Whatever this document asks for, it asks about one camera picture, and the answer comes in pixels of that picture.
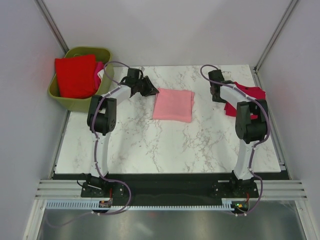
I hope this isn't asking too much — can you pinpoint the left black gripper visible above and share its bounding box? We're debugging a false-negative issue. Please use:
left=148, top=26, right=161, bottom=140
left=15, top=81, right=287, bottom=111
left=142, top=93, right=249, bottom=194
left=135, top=76, right=159, bottom=98

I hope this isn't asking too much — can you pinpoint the light pink t shirt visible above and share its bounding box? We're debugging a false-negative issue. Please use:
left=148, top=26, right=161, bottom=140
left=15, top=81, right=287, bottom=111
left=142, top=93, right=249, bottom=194
left=152, top=88, right=195, bottom=123

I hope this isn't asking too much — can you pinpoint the crimson t shirt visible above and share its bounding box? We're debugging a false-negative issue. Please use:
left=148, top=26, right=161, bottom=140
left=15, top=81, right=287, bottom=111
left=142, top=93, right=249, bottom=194
left=224, top=82, right=266, bottom=117

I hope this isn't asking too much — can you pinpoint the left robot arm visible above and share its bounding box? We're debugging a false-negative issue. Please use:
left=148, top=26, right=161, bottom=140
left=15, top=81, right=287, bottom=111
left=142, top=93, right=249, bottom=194
left=87, top=67, right=159, bottom=180

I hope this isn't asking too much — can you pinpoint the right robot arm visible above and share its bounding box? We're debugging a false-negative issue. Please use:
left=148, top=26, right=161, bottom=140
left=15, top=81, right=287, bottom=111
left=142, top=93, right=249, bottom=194
left=208, top=69, right=269, bottom=197

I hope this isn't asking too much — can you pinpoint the white cloth in bin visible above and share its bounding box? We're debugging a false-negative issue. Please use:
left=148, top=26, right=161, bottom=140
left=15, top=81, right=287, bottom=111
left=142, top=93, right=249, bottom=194
left=97, top=69, right=104, bottom=80

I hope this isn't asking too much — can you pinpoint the magenta shirt in bin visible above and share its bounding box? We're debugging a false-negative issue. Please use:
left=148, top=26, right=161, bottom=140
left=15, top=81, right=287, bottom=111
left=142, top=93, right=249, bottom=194
left=93, top=61, right=104, bottom=91

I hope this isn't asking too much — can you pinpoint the olive green bin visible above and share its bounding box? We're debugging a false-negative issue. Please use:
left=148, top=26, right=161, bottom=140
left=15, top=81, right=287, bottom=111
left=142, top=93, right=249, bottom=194
left=47, top=46, right=112, bottom=113

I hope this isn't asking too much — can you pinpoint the bright red folded shirt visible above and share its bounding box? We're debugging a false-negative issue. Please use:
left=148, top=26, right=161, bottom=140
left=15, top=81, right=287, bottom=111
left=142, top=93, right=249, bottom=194
left=54, top=54, right=97, bottom=99

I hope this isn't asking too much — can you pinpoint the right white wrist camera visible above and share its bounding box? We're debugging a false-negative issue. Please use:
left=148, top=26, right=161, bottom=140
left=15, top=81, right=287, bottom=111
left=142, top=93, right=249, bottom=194
left=222, top=71, right=232, bottom=78

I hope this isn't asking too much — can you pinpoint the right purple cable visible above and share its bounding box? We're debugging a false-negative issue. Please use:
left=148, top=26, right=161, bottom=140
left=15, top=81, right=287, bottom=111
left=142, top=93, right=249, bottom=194
left=200, top=64, right=271, bottom=218

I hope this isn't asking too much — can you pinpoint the right aluminium corner post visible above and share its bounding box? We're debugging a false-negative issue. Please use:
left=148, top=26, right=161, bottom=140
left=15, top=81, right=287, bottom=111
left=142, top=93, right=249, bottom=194
left=252, top=0, right=300, bottom=74

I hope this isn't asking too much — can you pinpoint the aluminium corner post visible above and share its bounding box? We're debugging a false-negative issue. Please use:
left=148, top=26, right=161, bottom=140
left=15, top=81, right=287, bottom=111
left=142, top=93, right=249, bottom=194
left=34, top=0, right=70, bottom=54
left=252, top=0, right=300, bottom=74

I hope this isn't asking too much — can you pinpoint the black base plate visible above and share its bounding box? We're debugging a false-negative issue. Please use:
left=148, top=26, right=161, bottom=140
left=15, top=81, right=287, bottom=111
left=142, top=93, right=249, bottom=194
left=80, top=173, right=259, bottom=206

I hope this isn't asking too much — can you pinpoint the left aluminium corner post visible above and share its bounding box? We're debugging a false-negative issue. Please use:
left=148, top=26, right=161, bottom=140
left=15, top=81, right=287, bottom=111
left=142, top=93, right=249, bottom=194
left=34, top=0, right=70, bottom=54

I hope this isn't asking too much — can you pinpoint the aluminium rail frame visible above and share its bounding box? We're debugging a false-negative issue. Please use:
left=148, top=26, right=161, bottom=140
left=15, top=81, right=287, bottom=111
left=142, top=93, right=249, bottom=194
left=35, top=66, right=307, bottom=200

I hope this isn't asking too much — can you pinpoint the white slotted cable duct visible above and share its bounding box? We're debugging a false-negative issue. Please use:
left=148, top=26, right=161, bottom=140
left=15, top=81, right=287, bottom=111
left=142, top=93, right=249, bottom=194
left=45, top=199, right=249, bottom=211

